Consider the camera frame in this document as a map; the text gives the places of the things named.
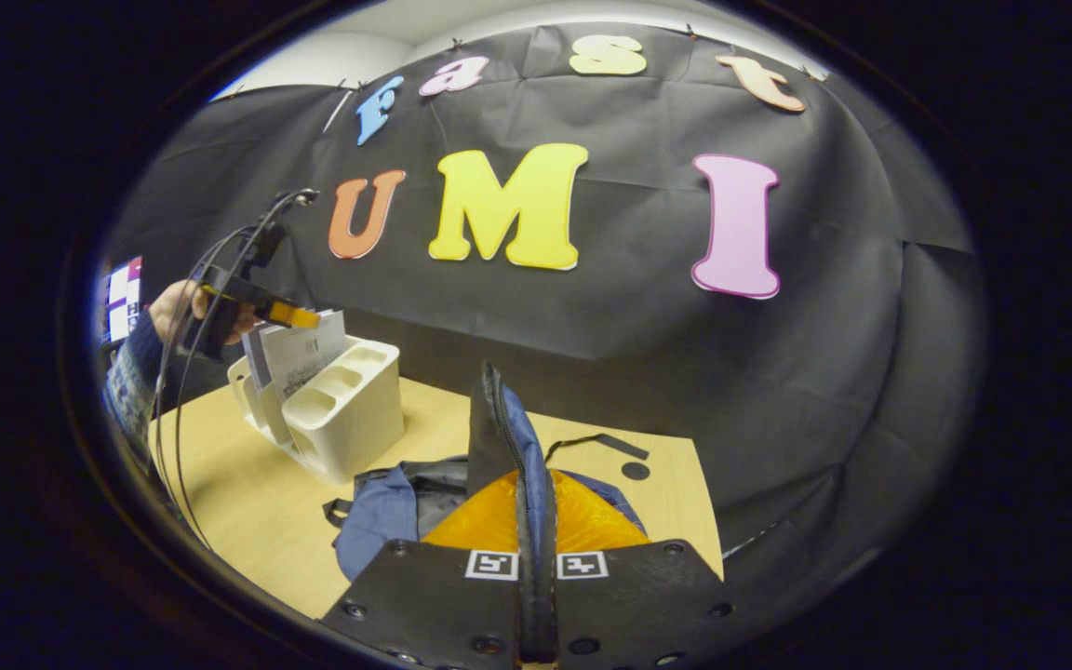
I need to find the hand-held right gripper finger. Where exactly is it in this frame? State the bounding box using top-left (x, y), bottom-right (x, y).
top-left (320, 468), bottom-right (537, 670)
top-left (536, 468), bottom-right (742, 670)

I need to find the grey book with white cover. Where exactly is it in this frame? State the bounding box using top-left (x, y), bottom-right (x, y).
top-left (260, 310), bottom-right (351, 403)

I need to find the white bookshelf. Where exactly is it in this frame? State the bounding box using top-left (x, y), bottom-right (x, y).
top-left (227, 340), bottom-right (405, 485)

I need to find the blue schoolbag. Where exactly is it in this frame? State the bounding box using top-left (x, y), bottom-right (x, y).
top-left (322, 361), bottom-right (650, 583)

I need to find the computer monitor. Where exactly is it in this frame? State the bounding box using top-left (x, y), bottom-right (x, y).
top-left (97, 256), bottom-right (144, 347)

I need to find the black backdrop cloth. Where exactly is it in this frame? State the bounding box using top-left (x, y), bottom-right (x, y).
top-left (99, 20), bottom-right (988, 596)

